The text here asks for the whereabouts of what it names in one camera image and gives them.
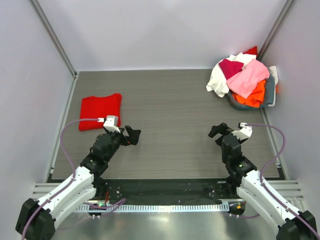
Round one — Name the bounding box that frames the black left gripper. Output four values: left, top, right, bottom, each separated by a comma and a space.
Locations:
104, 125, 140, 162

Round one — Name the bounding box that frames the white printed t shirt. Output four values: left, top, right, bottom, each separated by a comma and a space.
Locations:
206, 52, 257, 98

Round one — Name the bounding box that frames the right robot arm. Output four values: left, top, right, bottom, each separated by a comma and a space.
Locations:
208, 122, 320, 240

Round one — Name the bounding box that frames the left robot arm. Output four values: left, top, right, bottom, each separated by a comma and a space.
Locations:
15, 125, 141, 240

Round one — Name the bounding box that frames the grey-blue laundry basket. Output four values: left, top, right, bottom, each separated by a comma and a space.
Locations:
227, 86, 277, 110

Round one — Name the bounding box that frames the orange t shirt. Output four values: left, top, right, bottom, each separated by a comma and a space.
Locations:
232, 79, 266, 108

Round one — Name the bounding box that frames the folded red t shirt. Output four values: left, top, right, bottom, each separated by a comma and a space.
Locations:
79, 93, 122, 127

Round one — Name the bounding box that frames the pink t shirt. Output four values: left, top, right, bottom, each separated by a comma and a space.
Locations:
226, 59, 270, 99

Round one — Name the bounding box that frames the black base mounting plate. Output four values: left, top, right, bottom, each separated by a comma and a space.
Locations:
93, 178, 239, 206

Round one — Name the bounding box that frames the magenta t shirt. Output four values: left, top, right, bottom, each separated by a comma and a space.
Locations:
218, 59, 244, 80

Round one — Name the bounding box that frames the grey t shirt in basket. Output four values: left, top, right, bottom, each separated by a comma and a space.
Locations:
259, 75, 276, 109

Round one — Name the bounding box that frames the red t shirt in basket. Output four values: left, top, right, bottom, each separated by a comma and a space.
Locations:
243, 46, 258, 56

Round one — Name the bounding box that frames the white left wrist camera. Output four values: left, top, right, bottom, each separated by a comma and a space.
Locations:
97, 115, 121, 133

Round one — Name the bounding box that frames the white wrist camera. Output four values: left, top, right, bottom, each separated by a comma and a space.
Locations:
231, 122, 253, 144
97, 115, 121, 133

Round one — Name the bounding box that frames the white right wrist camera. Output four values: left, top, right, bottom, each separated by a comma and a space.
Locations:
231, 122, 253, 144

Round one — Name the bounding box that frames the slotted white cable duct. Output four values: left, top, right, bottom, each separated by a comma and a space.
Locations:
74, 202, 230, 214

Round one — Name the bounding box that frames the aluminium frame rail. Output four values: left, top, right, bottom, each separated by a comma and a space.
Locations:
31, 180, 304, 200

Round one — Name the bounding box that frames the right aluminium corner post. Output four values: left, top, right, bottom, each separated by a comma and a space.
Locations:
257, 0, 297, 61

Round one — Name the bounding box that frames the aluminium corner post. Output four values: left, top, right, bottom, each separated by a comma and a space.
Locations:
257, 0, 297, 61
29, 0, 78, 78

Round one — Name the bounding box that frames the left aluminium corner post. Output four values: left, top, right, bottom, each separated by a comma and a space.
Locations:
29, 0, 78, 78

